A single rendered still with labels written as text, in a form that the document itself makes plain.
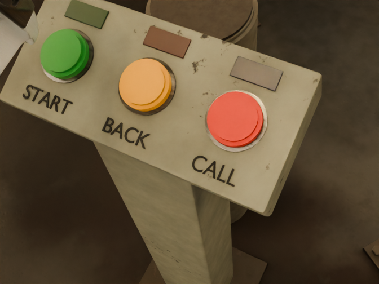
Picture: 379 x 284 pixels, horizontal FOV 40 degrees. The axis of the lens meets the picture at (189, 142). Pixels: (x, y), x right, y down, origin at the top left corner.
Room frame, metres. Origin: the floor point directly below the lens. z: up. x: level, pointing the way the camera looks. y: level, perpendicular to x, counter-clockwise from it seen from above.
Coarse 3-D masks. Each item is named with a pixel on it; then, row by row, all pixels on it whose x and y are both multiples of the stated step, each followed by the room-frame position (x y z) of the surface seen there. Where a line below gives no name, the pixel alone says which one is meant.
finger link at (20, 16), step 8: (0, 0) 0.21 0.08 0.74; (8, 0) 0.21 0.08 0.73; (16, 0) 0.22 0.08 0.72; (24, 0) 0.22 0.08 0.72; (0, 8) 0.22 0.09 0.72; (8, 8) 0.22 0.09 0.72; (16, 8) 0.21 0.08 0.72; (24, 8) 0.22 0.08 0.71; (32, 8) 0.23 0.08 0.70; (8, 16) 0.22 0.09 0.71; (16, 16) 0.22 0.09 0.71; (24, 16) 0.23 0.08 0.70; (16, 24) 0.23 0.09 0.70; (24, 24) 0.23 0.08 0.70
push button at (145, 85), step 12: (144, 60) 0.25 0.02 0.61; (132, 72) 0.24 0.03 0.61; (144, 72) 0.24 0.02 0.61; (156, 72) 0.24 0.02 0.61; (168, 72) 0.24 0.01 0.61; (120, 84) 0.24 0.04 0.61; (132, 84) 0.24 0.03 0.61; (144, 84) 0.23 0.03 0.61; (156, 84) 0.23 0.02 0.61; (168, 84) 0.23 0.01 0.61; (132, 96) 0.23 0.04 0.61; (144, 96) 0.22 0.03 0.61; (156, 96) 0.22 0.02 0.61; (144, 108) 0.22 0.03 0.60
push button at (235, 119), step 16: (224, 96) 0.21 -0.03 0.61; (240, 96) 0.20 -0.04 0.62; (208, 112) 0.20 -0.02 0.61; (224, 112) 0.20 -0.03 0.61; (240, 112) 0.19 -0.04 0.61; (256, 112) 0.19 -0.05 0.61; (224, 128) 0.18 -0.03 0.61; (240, 128) 0.18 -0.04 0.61; (256, 128) 0.18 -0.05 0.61; (224, 144) 0.18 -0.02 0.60; (240, 144) 0.17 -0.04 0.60
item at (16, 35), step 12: (0, 12) 0.22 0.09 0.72; (0, 24) 0.23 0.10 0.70; (12, 24) 0.23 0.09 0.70; (36, 24) 0.24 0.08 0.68; (0, 36) 0.22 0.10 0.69; (12, 36) 0.23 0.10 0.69; (24, 36) 0.23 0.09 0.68; (36, 36) 0.25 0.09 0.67; (0, 48) 0.22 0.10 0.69; (12, 48) 0.23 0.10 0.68; (0, 60) 0.22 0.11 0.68; (0, 72) 0.21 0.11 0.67
